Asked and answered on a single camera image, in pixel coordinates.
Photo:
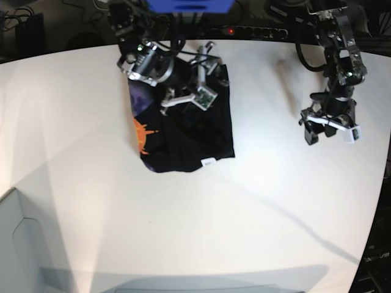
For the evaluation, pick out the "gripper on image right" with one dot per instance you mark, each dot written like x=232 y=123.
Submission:
x=328 y=116

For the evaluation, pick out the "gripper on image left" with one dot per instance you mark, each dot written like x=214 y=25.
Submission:
x=184 y=77

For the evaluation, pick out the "black T-shirt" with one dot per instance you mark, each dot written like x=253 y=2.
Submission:
x=186 y=138

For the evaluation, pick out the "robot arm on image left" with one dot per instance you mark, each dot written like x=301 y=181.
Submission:
x=144 y=59

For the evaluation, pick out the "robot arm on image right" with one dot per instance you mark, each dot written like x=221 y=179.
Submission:
x=344 y=68

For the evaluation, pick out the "black power strip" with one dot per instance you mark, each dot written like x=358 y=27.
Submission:
x=248 y=33

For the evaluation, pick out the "blue plastic box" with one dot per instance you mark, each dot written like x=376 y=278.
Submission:
x=194 y=6

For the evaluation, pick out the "black box on floor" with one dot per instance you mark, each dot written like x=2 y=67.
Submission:
x=30 y=36

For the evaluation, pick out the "white bin at table edge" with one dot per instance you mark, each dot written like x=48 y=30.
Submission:
x=21 y=256

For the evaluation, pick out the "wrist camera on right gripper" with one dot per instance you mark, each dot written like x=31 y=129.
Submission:
x=204 y=97

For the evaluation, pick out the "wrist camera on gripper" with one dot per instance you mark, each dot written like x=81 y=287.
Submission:
x=353 y=134
x=204 y=97

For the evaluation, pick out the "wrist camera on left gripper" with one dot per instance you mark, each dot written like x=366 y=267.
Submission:
x=353 y=134

